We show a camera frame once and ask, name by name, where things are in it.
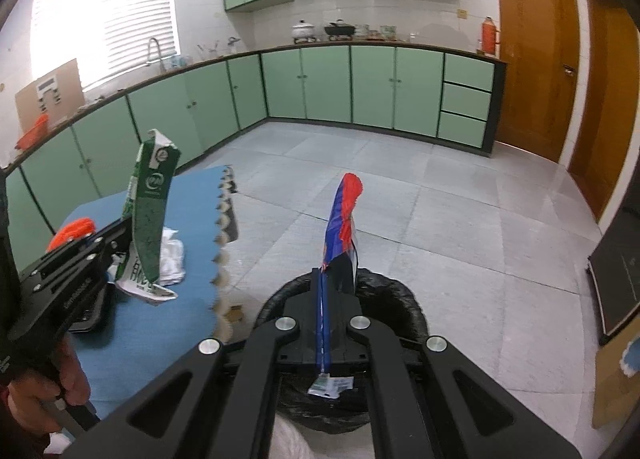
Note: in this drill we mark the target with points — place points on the blue red snack wrapper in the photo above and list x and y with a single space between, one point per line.
342 209

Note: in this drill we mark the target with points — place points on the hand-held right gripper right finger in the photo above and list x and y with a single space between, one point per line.
350 334

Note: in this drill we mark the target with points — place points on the cardboard sheet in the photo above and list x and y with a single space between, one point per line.
60 89

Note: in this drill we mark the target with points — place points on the wooden door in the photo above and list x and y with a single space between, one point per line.
535 54
610 114

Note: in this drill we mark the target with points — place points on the orange thermos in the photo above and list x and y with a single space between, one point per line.
489 36

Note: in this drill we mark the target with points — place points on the person's left forearm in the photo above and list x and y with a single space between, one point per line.
20 434

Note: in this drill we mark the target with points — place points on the orange basket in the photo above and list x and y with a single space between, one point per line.
32 131

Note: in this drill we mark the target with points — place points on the green lower kitchen cabinets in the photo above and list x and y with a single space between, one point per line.
325 84

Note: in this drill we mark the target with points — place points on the white cooking pot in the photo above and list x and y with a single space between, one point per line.
303 30

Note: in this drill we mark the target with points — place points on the white window blinds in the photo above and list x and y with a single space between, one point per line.
110 9

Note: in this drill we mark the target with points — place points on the green white snack wrapper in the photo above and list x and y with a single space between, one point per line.
150 219

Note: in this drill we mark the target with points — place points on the black glass cabinet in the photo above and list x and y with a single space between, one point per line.
617 274

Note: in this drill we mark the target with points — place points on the person's left hand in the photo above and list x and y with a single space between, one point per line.
67 374

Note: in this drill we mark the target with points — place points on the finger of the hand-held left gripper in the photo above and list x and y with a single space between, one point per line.
75 251
114 263

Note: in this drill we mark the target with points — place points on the blue foam mat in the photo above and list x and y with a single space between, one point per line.
195 219

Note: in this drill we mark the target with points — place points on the small white green wrapper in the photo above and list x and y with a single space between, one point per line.
327 385

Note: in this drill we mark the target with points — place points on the bin with black bag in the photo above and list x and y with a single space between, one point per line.
395 299

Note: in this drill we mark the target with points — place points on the white plastic bag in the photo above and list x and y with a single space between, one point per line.
292 441

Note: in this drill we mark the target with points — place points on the black wok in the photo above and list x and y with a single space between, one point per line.
340 30

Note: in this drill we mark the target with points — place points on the metal faucet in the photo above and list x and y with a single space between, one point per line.
155 46

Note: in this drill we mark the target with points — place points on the white crumpled tissue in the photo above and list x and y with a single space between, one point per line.
172 259

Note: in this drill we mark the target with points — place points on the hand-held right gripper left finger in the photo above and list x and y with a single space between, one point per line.
300 334

